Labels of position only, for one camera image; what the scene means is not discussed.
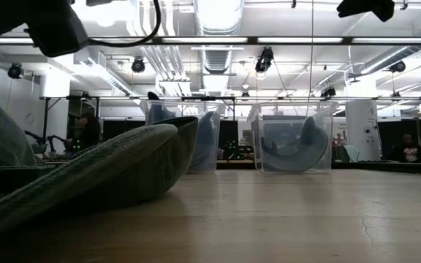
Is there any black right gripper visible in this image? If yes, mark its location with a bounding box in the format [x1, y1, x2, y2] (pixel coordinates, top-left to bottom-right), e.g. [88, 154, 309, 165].
[336, 0, 396, 23]

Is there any grey-blue baseball cap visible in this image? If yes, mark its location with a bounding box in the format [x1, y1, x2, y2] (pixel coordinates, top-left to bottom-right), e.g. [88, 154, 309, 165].
[148, 104, 182, 127]

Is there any black ceiling spotlight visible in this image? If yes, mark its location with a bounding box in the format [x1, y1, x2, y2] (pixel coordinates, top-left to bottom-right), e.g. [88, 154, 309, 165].
[7, 64, 24, 80]
[319, 86, 338, 99]
[131, 58, 146, 73]
[389, 60, 407, 73]

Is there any white round pillar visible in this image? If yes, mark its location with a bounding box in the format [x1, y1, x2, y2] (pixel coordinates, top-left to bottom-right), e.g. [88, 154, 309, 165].
[344, 100, 382, 162]

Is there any person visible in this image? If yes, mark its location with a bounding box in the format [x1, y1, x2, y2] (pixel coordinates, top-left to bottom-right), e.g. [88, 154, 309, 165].
[392, 133, 421, 164]
[73, 111, 102, 154]

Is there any clear plastic bin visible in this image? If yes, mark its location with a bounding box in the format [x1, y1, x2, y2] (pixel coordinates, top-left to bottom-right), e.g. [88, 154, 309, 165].
[140, 100, 226, 175]
[247, 101, 339, 175]

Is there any thin black hanging cable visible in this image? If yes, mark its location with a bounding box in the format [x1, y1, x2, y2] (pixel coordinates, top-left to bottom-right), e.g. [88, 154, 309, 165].
[309, 0, 315, 103]

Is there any black overhead camera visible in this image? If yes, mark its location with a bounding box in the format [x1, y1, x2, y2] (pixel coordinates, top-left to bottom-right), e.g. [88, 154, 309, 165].
[254, 46, 274, 73]

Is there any black background station frame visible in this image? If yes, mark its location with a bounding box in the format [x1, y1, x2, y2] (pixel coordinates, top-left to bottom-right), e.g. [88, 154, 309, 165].
[38, 95, 421, 142]

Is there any silver ventilation duct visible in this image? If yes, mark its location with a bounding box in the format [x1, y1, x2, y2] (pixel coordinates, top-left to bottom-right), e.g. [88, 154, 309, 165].
[192, 0, 246, 94]

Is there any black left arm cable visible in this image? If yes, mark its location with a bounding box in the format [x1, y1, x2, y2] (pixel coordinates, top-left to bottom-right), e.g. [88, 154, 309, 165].
[86, 0, 162, 48]

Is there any black aluminium rig frame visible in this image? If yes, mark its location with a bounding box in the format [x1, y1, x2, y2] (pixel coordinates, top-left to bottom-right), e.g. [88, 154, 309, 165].
[0, 35, 421, 176]

